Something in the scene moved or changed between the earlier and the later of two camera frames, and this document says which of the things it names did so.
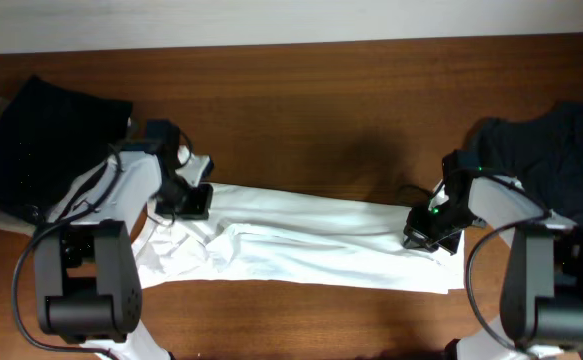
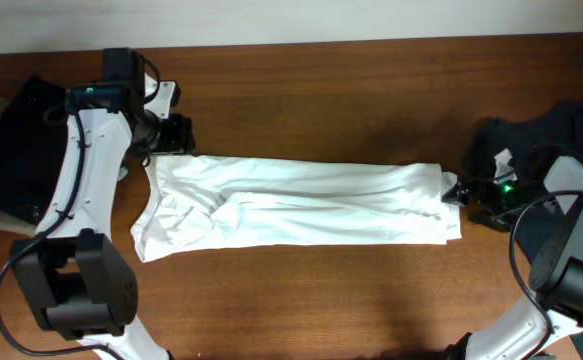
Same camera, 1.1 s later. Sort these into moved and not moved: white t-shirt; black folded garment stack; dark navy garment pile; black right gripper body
Moved: white t-shirt; black right gripper body
Not moved: black folded garment stack; dark navy garment pile
